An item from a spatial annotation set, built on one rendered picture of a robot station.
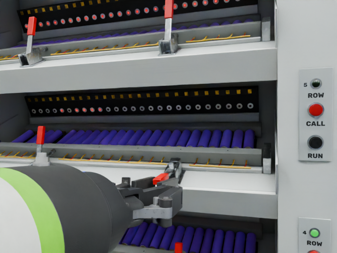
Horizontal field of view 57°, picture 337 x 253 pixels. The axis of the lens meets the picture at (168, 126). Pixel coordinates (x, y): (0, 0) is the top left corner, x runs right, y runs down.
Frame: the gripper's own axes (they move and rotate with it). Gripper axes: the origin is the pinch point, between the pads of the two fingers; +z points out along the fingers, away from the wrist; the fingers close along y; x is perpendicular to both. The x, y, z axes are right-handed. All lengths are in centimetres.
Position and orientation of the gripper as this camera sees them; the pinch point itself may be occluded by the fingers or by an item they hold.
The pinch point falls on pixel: (156, 190)
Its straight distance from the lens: 43.8
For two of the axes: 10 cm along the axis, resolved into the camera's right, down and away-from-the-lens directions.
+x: 0.2, -10.0, 0.6
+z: 3.2, 0.7, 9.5
